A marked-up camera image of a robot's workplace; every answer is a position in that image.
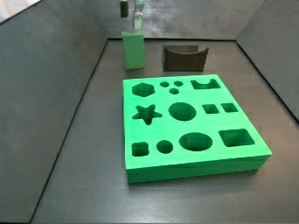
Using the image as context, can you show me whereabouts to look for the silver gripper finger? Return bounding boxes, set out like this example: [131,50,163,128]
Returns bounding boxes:
[133,0,145,30]
[119,0,128,18]

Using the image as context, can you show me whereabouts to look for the green arch block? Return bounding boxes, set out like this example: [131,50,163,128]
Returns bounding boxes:
[121,31,145,69]

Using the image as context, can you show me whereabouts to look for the black curved fixture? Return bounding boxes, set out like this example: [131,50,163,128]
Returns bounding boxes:
[163,45,209,72]

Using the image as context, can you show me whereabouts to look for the green shape sorter board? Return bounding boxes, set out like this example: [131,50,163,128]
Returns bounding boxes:
[123,74,272,183]

